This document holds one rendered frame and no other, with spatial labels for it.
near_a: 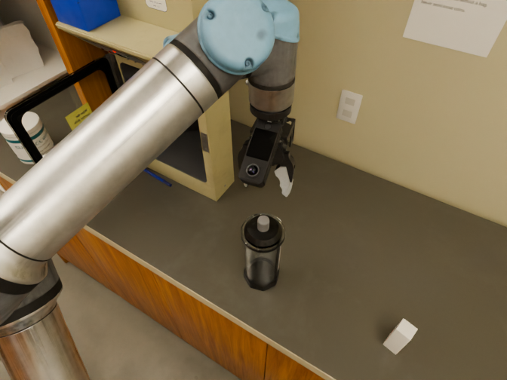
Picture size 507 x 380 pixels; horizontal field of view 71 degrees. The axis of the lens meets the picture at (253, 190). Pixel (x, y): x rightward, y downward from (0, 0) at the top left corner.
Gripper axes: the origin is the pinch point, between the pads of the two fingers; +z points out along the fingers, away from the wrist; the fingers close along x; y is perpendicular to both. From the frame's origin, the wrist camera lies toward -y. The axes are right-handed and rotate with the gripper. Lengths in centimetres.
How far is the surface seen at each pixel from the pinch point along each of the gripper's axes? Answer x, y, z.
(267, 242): -1.6, -2.6, 14.6
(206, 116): 23.1, 21.5, 1.5
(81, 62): 60, 23, -7
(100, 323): 88, -5, 131
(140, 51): 30.7, 11.3, -19.8
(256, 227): 1.9, 0.3, 14.0
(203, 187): 28.6, 23.1, 32.5
